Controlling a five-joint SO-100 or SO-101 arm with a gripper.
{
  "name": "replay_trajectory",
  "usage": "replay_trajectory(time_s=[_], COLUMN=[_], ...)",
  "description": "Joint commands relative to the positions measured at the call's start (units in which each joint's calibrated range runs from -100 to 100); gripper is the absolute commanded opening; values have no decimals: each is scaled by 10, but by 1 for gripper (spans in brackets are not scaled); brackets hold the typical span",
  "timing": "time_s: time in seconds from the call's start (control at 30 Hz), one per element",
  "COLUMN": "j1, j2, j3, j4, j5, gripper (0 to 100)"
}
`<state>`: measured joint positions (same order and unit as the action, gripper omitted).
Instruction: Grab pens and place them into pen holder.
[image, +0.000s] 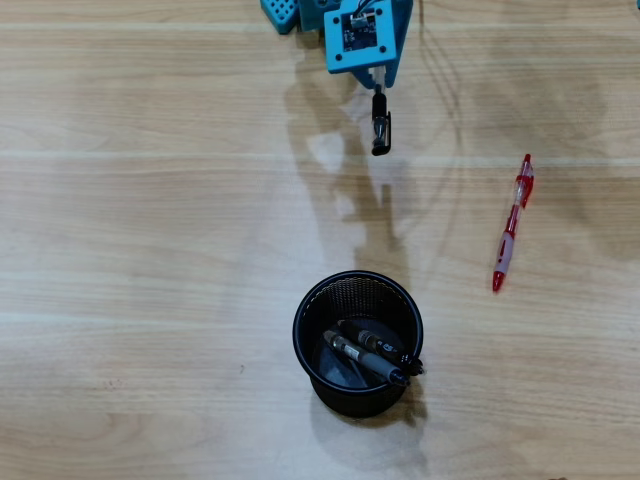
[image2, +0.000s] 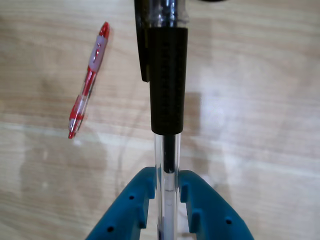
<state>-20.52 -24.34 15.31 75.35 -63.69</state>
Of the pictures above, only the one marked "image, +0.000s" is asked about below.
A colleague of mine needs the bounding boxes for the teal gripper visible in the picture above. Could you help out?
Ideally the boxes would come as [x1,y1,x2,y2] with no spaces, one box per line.
[354,0,415,89]

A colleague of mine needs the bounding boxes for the clear pen with black cap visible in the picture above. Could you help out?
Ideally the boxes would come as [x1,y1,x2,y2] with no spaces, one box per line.
[369,67,393,157]

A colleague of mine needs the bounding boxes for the red retractable pen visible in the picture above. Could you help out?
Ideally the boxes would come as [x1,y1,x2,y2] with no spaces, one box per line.
[492,153,535,294]

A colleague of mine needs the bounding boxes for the black barrel labelled pen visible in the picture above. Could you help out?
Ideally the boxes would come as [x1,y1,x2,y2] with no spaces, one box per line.
[339,319,426,377]

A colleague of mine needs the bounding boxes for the grey grip retractable pen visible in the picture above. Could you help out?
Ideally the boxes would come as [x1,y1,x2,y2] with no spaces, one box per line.
[322,329,412,387]

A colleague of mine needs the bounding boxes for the black mesh pen holder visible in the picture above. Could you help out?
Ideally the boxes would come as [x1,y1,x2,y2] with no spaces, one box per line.
[292,270,425,420]

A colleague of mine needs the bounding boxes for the teal perforated clamp block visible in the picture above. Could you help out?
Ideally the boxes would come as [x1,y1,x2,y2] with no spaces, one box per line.
[259,0,301,35]

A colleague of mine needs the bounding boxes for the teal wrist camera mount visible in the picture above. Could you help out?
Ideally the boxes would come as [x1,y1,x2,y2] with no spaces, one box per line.
[323,0,400,75]

